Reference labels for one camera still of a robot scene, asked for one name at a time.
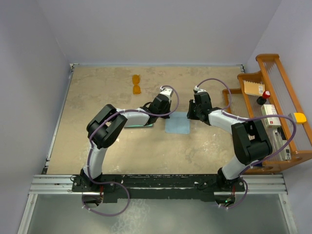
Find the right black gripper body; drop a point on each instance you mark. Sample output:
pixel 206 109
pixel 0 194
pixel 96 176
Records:
pixel 194 110

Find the blue-grey glasses case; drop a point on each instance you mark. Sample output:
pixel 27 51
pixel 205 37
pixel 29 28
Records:
pixel 134 126

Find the light blue cleaning cloth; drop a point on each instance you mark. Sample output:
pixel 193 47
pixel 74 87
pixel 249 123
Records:
pixel 178 123

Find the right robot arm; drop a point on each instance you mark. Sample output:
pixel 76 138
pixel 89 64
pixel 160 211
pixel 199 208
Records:
pixel 250 140

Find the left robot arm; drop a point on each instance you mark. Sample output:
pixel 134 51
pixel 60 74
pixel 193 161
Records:
pixel 104 129

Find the orange sunglasses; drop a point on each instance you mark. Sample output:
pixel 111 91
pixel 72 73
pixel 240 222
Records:
pixel 136 82

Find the brown cardboard envelope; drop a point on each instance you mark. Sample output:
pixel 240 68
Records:
pixel 253 88

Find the red black bottle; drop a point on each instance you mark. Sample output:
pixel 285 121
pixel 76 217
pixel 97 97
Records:
pixel 263 99

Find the wooden tiered rack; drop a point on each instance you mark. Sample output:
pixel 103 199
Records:
pixel 281 103

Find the white black stapler device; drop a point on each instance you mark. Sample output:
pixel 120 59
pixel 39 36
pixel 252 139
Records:
pixel 279 139

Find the yellow grey sponge block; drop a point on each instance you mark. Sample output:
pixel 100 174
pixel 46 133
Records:
pixel 297 117

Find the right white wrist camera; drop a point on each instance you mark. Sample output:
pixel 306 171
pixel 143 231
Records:
pixel 198 89

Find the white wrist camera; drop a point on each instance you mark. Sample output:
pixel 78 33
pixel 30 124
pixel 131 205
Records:
pixel 166 91
pixel 198 89

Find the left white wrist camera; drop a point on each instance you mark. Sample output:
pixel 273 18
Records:
pixel 166 91

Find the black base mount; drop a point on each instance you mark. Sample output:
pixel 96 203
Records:
pixel 204 187

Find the aluminium frame rail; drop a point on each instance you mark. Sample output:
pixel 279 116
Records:
pixel 62 185

